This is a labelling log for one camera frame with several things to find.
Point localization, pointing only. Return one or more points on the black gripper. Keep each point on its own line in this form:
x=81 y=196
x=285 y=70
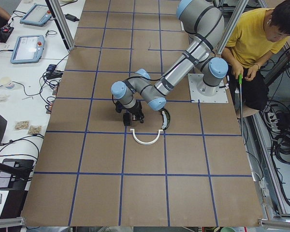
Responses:
x=137 y=111

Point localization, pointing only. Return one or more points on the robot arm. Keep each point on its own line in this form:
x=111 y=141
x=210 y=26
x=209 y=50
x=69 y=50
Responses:
x=205 y=23

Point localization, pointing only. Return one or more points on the dark green curved part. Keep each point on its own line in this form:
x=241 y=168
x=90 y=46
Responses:
x=166 y=118

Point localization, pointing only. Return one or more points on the black power adapter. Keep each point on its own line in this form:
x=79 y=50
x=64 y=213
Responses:
x=71 y=17

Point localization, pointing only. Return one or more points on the teach pendant near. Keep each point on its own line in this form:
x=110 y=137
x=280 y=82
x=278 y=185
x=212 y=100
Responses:
x=28 y=49

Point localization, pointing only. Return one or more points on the teach pendant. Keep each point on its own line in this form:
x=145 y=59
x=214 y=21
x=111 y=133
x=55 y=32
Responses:
x=28 y=49
x=37 y=15

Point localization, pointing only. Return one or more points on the teach pendant far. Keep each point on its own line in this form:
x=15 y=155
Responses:
x=37 y=15

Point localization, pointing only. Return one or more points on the person in yellow shirt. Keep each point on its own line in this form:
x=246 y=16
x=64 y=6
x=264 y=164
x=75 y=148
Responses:
x=258 y=35

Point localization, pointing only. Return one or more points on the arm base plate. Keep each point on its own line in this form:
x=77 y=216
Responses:
x=202 y=93

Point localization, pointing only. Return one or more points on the green handled stick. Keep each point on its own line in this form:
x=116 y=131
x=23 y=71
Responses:
x=240 y=77

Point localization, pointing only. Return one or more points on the black camera stand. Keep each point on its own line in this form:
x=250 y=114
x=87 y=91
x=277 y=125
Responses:
x=14 y=173

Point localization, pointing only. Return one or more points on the aluminium frame post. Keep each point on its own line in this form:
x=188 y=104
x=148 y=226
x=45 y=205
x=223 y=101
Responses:
x=60 y=21

